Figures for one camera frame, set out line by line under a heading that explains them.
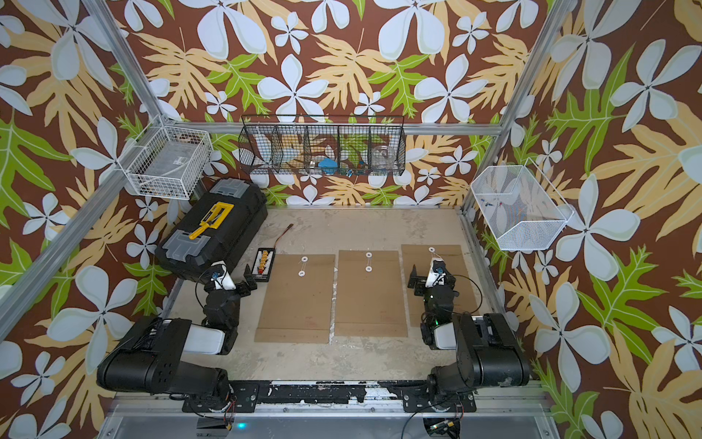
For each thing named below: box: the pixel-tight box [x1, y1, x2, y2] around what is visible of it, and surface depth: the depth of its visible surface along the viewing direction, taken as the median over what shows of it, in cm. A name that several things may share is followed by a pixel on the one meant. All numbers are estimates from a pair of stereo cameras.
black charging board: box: [250, 247, 277, 283], surface depth 103 cm
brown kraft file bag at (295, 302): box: [254, 254, 336, 344], surface depth 95 cm
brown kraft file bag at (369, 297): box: [335, 250, 408, 338], surface depth 98 cm
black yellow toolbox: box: [155, 178, 268, 282], surface depth 94 cm
